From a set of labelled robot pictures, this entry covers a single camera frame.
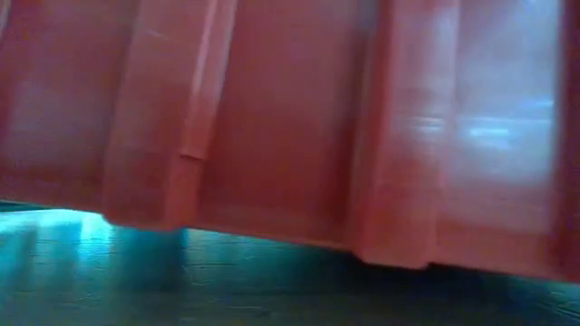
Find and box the large red plastic bin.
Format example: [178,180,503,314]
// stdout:
[0,0,580,284]

